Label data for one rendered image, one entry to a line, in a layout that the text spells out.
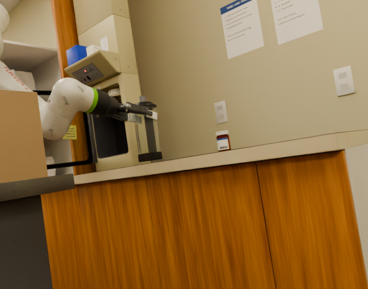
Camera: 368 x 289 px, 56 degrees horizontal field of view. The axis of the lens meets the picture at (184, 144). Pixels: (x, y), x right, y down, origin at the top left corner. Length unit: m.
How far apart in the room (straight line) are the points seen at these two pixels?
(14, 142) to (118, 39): 1.02
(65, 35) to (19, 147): 1.26
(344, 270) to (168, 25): 1.67
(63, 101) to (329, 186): 0.84
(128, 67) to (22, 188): 1.09
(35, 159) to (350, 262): 0.81
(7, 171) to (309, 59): 1.29
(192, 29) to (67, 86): 1.03
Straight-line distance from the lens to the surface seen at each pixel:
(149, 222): 1.28
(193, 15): 2.07
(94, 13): 2.01
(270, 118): 1.73
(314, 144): 0.87
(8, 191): 0.86
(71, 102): 1.21
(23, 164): 0.95
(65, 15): 2.19
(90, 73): 1.87
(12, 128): 0.96
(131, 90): 1.78
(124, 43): 1.85
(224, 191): 1.04
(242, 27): 1.86
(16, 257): 0.94
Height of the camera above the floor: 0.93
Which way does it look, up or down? 3 degrees up
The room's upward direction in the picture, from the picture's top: 9 degrees counter-clockwise
